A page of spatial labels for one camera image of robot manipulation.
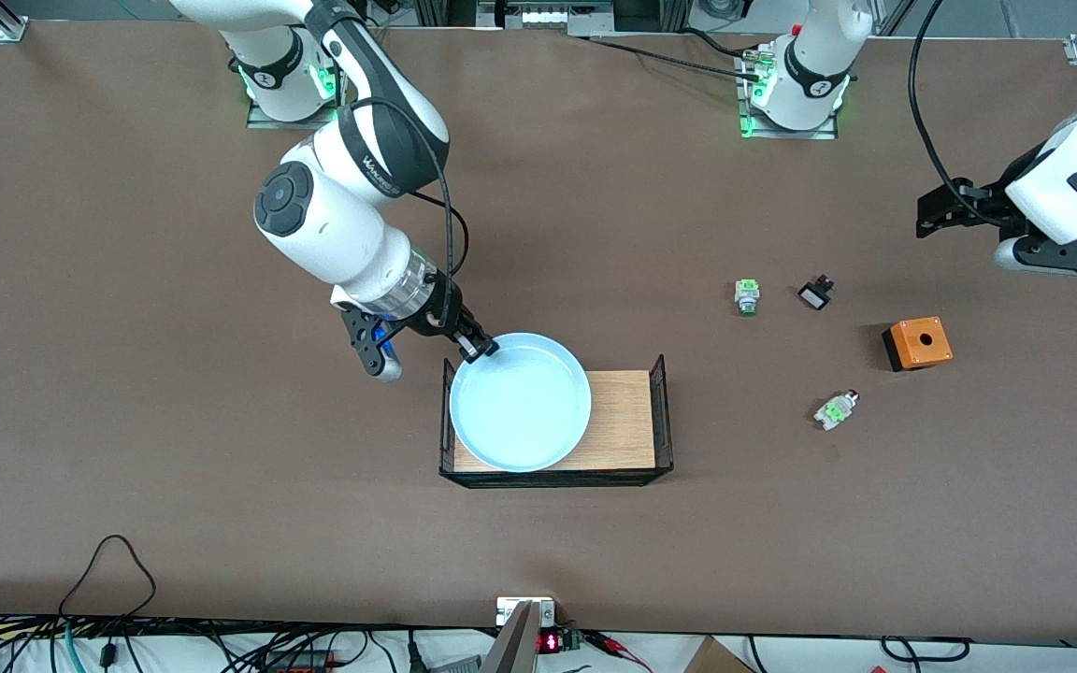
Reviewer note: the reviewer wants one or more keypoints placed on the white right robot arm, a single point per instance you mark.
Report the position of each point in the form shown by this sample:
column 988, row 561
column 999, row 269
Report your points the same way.
column 333, row 224

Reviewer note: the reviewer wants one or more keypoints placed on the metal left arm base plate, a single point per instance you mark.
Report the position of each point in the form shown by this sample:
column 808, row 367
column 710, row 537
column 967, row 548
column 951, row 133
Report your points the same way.
column 819, row 135

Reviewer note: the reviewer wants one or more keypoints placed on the metal clamp bracket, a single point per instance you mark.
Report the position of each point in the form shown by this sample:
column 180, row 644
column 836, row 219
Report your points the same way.
column 504, row 612

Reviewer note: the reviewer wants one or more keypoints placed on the green push button switch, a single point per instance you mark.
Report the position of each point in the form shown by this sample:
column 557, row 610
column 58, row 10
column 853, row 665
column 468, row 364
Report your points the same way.
column 747, row 297

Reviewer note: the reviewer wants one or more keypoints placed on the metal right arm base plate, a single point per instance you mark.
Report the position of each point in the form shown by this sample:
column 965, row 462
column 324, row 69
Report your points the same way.
column 295, row 124

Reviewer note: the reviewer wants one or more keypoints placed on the black square push button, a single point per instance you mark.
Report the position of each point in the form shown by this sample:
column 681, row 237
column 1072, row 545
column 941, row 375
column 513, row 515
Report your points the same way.
column 815, row 295

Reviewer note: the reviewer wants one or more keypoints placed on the red clip lead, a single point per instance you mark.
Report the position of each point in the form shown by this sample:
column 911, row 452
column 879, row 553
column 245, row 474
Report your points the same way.
column 613, row 643

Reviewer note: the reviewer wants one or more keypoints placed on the black right camera mount bracket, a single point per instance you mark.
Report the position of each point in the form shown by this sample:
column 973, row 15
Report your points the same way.
column 361, row 341

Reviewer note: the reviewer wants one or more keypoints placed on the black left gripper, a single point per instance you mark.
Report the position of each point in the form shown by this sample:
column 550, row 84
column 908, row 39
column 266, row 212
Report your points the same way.
column 989, row 199

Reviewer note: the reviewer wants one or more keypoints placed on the orange button enclosure box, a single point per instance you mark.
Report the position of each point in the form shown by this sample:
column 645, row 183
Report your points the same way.
column 920, row 342

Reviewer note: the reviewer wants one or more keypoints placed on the brown cardboard piece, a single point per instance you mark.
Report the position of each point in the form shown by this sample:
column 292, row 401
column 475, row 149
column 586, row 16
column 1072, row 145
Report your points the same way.
column 716, row 659

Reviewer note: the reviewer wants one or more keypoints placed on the green white button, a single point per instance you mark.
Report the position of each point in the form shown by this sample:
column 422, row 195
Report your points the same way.
column 836, row 409

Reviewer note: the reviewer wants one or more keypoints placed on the light blue plate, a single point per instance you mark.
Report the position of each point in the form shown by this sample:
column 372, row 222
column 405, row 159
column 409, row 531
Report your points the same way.
column 520, row 407

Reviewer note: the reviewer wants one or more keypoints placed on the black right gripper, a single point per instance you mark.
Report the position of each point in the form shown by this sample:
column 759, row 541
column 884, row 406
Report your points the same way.
column 437, row 321

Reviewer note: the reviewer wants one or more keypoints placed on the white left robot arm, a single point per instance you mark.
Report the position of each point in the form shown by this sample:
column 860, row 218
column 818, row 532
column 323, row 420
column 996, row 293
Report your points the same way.
column 814, row 65

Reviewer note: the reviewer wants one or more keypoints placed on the wooden tray black mesh sides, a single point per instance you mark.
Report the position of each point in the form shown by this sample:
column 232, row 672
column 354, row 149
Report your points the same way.
column 627, row 421

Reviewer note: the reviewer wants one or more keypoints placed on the aluminium frame structure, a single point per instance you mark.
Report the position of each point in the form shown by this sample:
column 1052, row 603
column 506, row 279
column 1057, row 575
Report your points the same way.
column 548, row 17

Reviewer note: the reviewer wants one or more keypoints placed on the grey aluminium pole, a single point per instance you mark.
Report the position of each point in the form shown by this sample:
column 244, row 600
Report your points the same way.
column 512, row 650

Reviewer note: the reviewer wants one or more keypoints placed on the red digit display board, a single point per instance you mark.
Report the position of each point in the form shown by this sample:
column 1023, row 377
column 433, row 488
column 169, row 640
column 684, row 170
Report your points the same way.
column 550, row 642

